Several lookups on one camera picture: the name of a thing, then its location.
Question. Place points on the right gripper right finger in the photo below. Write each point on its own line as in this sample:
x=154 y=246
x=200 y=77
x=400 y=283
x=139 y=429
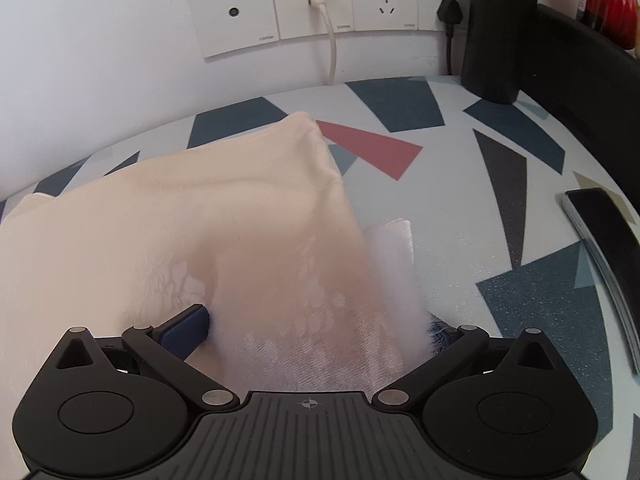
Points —
x=463 y=344

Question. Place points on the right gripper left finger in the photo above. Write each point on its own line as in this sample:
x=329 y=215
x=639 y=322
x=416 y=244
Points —
x=163 y=350

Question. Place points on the cream embroidered fluffy garment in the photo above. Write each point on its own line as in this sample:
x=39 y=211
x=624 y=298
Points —
x=258 y=228

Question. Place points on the geometric patterned table mat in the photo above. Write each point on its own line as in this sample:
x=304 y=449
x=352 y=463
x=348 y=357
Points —
x=480 y=185

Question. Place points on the black smartphone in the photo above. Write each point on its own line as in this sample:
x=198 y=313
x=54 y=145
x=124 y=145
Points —
x=615 y=250

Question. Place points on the black power plug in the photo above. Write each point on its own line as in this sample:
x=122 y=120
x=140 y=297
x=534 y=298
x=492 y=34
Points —
x=451 y=14

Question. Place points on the white wall socket panel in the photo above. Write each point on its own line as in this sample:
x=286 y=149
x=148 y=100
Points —
x=224 y=26

